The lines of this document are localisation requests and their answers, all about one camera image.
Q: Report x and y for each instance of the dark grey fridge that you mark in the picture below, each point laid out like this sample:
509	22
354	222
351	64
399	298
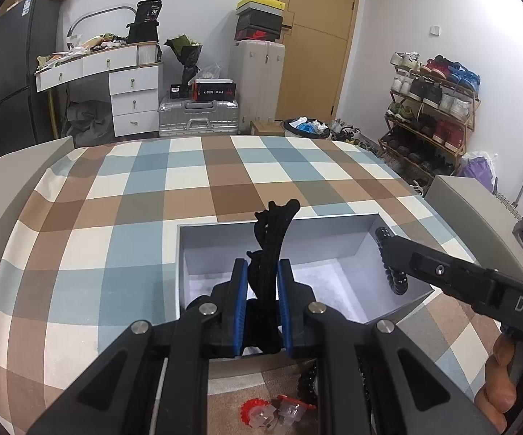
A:
12	63

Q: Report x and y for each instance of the white desk with drawers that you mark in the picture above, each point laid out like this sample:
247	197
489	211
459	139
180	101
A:
130	99

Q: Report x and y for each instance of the flat cardboard box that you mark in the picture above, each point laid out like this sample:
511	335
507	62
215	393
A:
17	3

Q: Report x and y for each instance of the white upright suitcase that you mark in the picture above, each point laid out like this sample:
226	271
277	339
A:
257	86

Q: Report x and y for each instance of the yellow wooden stick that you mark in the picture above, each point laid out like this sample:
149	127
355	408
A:
53	113

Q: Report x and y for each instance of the person's right hand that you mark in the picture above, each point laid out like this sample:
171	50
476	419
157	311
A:
499	380

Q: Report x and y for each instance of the dark wrapped bouquet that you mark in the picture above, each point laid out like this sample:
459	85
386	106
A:
187	56

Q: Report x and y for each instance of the pile of shoes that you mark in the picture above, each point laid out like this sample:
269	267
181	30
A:
352	133

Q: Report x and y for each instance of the silver suitcase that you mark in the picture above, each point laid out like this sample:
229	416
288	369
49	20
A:
198	115

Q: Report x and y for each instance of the clear plastic bag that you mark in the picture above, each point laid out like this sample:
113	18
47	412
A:
209	72

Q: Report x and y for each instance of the trash bin with waste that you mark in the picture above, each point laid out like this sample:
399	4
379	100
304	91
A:
306	127

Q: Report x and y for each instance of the black and orange box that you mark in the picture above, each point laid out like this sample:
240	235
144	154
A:
214	90

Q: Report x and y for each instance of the black shoe box red logo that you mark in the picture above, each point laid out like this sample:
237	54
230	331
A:
257	34

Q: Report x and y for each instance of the yellow shoe box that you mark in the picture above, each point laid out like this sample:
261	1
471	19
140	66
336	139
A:
261	2

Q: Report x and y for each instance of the small cardboard box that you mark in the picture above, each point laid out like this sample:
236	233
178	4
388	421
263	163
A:
267	127

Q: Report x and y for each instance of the checked blanket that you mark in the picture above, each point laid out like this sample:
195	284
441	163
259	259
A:
153	190

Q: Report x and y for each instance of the metal arch frame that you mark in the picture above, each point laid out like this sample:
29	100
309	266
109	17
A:
103	11

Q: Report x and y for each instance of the wooden door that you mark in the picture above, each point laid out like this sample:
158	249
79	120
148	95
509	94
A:
320	54

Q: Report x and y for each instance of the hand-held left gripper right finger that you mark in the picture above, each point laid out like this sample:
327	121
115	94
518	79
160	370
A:
286	312

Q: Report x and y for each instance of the purple bag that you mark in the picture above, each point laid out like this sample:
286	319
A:
479	170

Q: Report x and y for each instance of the red gear-shaped badge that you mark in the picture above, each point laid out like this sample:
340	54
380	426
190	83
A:
252	412

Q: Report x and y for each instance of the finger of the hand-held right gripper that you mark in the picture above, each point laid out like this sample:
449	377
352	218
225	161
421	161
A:
433	272

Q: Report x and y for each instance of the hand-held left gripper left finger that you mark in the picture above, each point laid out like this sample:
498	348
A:
239	312

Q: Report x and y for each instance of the rows of shoes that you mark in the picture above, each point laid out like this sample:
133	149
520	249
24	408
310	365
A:
429	95

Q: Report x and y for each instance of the white wall switch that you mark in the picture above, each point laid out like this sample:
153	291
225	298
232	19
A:
434	30

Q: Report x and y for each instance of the wooden shoe rack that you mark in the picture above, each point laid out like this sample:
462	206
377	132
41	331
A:
386	140

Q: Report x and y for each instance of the grey crumpled cloth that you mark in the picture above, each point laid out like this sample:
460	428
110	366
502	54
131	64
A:
89	122

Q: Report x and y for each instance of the pile of desk clutter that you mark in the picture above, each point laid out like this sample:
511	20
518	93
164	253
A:
80	50

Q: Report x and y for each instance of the small black box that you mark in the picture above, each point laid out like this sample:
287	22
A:
180	91

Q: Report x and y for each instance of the black shopping bag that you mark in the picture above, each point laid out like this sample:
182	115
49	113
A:
146	22

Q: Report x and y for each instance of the white pleated filter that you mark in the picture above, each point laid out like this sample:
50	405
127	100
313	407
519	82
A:
148	53

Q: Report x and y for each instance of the grey cardboard box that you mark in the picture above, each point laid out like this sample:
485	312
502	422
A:
334	240

